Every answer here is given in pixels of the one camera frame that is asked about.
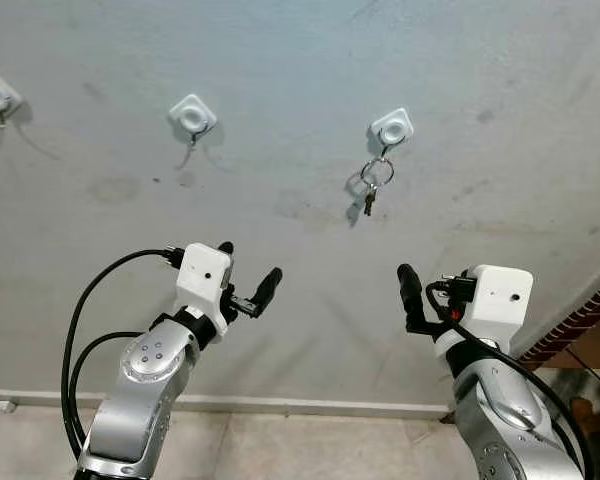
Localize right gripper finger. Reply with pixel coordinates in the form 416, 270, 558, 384
397, 264, 428, 334

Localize brown wooden furniture leg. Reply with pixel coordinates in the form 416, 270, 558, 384
570, 397, 597, 432

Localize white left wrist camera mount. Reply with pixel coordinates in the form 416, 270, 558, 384
175, 243, 233, 336

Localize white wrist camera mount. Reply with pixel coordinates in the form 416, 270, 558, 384
175, 243, 233, 336
435, 265, 534, 359

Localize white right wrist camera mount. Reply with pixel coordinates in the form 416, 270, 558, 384
435, 265, 534, 359

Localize keys on metal ring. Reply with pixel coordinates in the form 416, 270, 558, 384
358, 155, 395, 218

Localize dark red tiled door frame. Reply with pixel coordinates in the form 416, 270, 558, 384
520, 278, 600, 371

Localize short black left arm cable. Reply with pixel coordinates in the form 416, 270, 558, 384
68, 331, 146, 456

